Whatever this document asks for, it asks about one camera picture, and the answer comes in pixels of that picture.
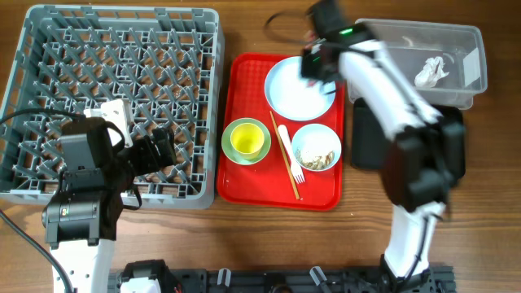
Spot rice food scraps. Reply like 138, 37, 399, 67
296, 150, 335, 171

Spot yellow plastic cup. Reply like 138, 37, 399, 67
230, 122, 265, 160

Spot large light blue plate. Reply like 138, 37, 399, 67
265, 56, 339, 121

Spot crumpled white tissue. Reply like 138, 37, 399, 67
414, 56, 449, 88

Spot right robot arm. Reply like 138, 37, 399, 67
301, 1, 465, 290

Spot small light blue bowl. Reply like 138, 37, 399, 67
291, 124, 342, 172

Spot white plastic fork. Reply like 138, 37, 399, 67
278, 125, 305, 184

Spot single wooden chopstick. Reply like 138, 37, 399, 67
269, 110, 301, 201

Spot grey plastic dishwasher rack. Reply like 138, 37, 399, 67
1, 5, 225, 209

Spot red plastic serving tray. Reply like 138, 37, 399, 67
217, 53, 343, 212

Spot black waste tray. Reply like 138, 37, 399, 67
351, 98, 466, 181

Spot green saucer bowl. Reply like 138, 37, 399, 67
221, 118, 272, 165

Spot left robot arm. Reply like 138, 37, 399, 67
42, 117, 176, 292

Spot clear plastic waste bin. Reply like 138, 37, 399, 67
357, 18, 488, 110

